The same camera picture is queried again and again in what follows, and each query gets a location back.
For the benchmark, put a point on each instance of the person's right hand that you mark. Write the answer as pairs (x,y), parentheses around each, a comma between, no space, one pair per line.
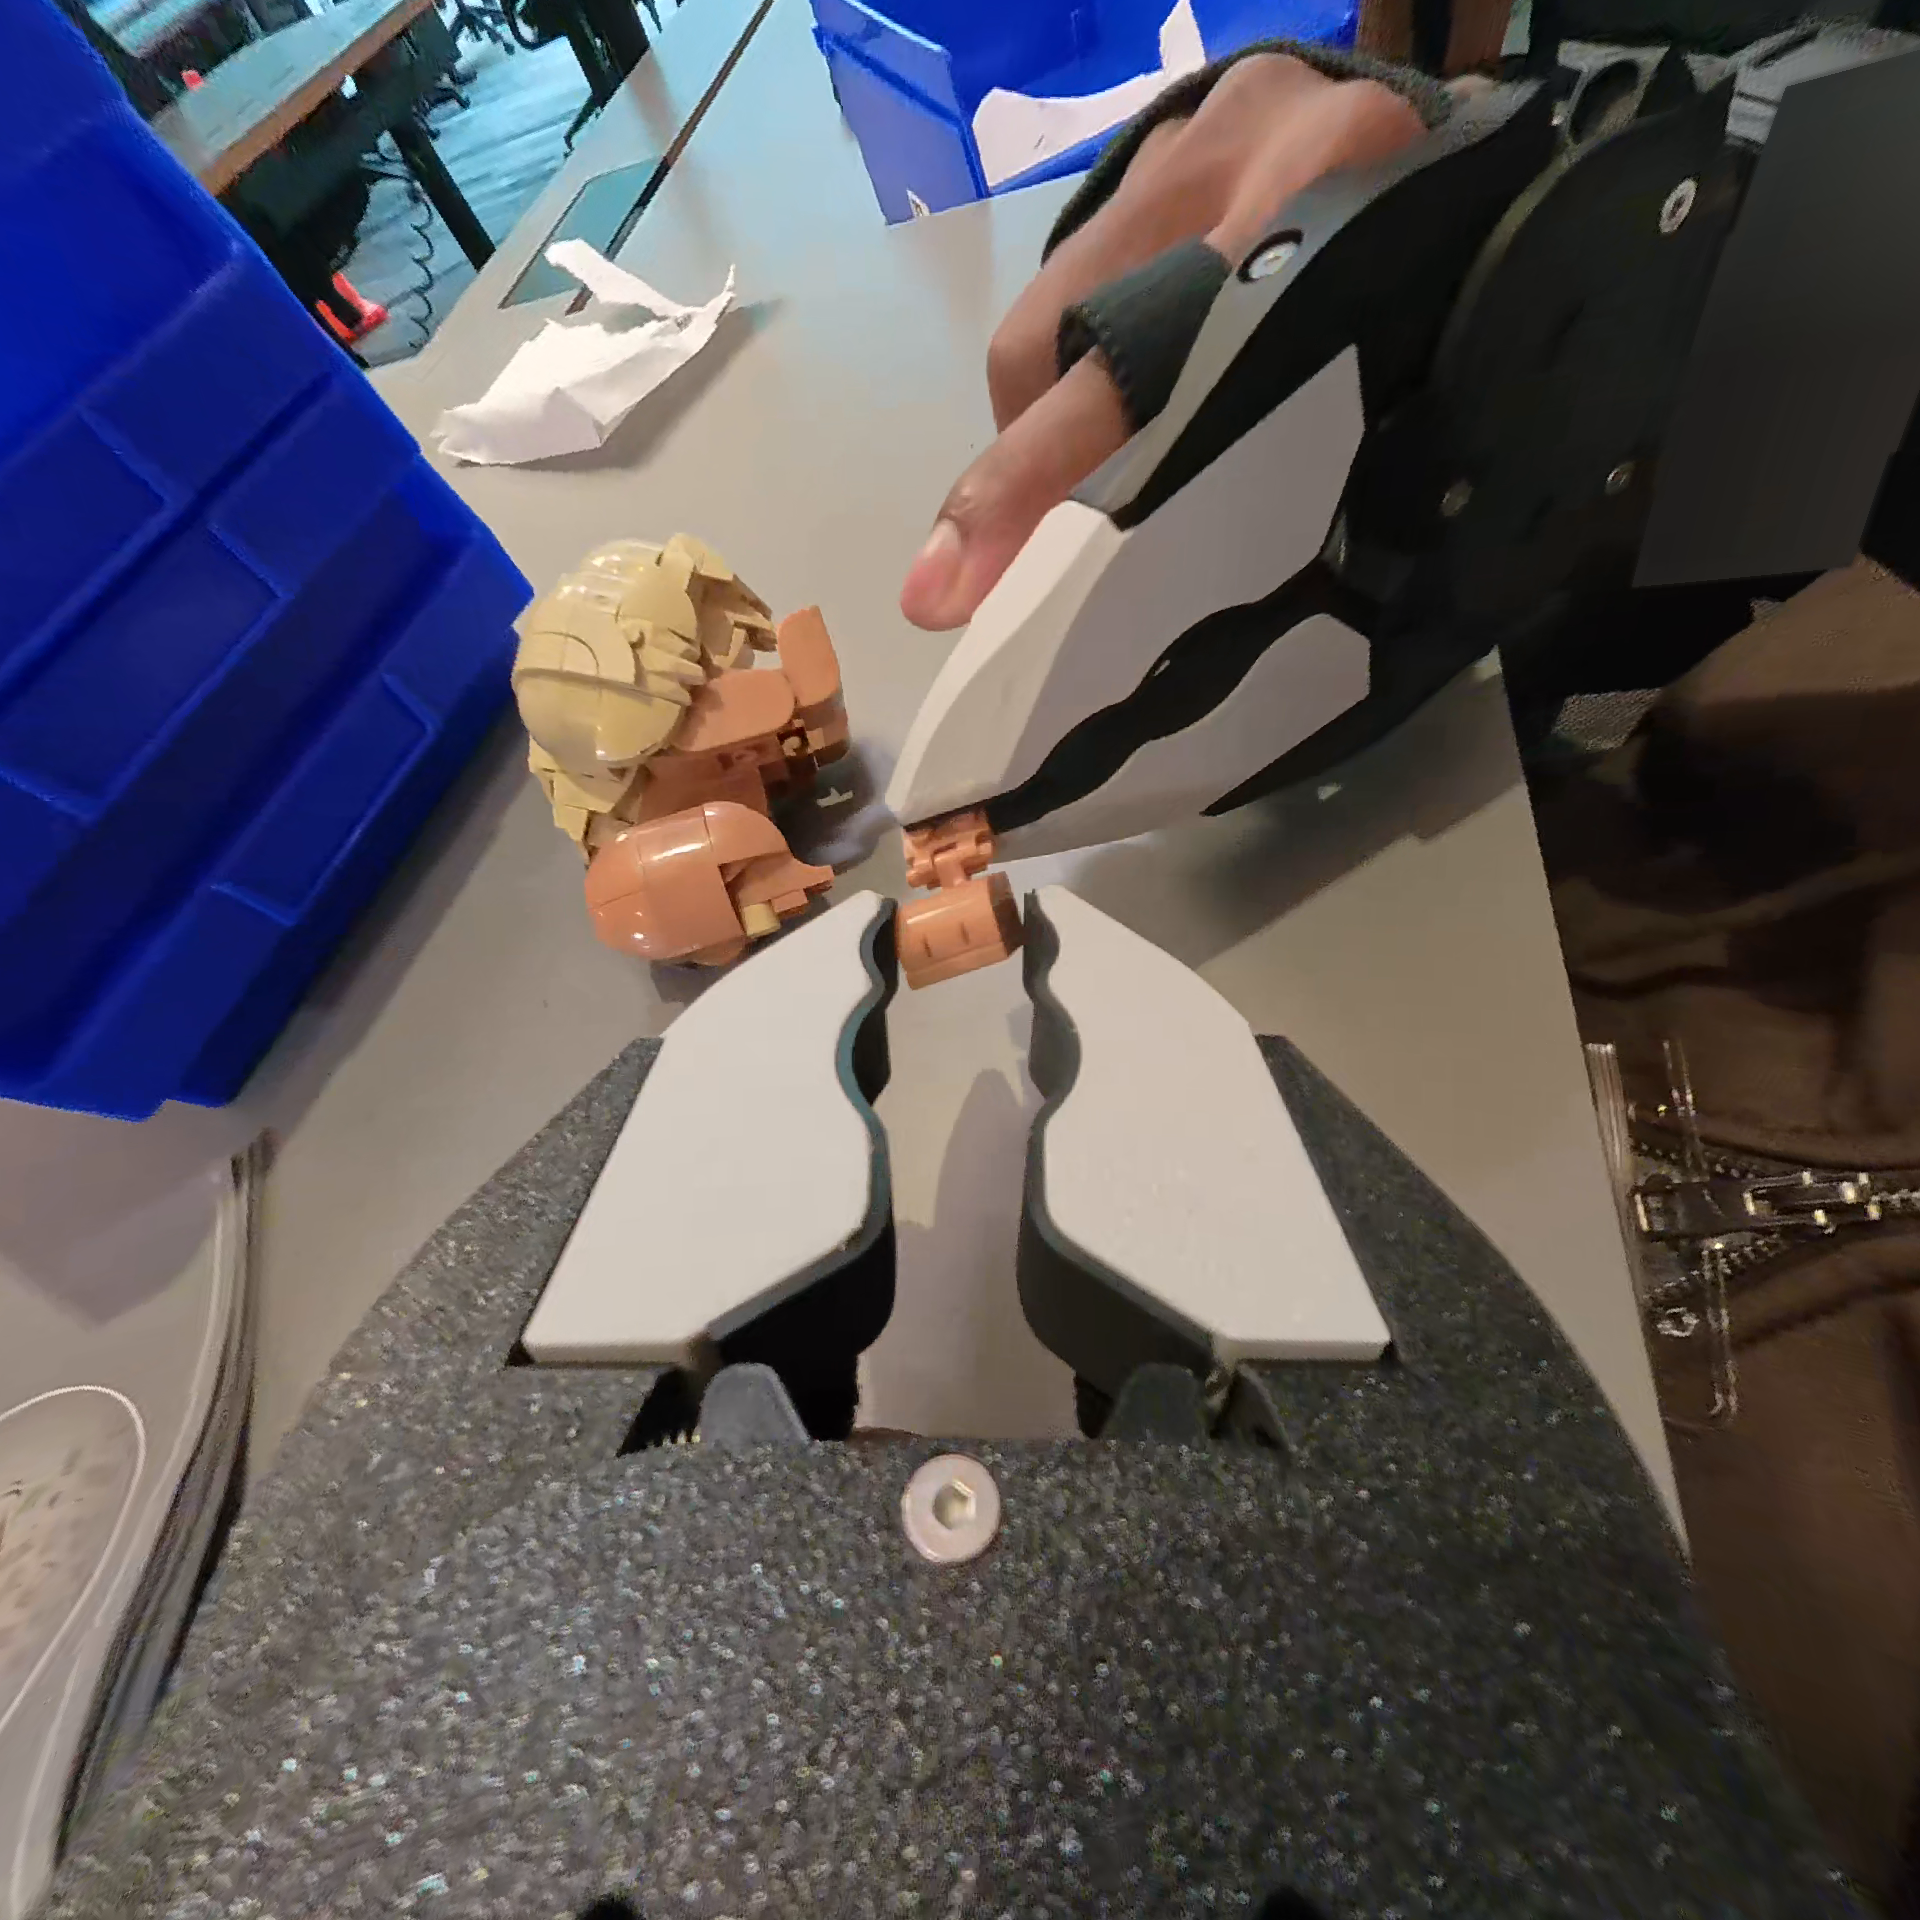
(1160,257)

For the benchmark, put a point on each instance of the torn white paper bag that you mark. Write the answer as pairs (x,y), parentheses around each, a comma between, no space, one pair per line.
(584,363)

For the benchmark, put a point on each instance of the grey instruction booklet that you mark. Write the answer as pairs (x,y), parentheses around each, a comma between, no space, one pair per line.
(120,1527)

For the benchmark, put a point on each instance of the long wooden table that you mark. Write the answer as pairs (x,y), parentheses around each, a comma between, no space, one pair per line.
(274,88)

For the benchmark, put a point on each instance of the person's brown jacket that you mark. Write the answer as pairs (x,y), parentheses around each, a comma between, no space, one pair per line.
(1775,1203)

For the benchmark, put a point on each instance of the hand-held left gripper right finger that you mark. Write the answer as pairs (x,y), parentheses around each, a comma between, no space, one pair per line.
(1206,1172)

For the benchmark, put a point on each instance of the white paper sheet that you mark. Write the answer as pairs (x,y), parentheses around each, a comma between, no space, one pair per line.
(1084,107)

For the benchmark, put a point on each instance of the grey desk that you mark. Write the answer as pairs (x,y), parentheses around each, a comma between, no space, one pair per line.
(784,389)

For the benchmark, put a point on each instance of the tan brown brick toy figure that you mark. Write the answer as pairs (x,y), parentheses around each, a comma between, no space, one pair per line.
(677,747)

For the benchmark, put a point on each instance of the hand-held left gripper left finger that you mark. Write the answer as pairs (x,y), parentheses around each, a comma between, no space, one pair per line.
(706,1187)

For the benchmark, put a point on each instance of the small orange brick assembly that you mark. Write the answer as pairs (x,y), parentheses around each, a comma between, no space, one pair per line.
(953,901)

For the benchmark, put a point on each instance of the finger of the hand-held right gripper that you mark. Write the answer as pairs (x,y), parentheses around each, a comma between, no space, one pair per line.
(1231,738)
(1142,631)

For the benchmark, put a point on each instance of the small blue storage bin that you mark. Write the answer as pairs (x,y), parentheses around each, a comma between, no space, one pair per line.
(1020,88)

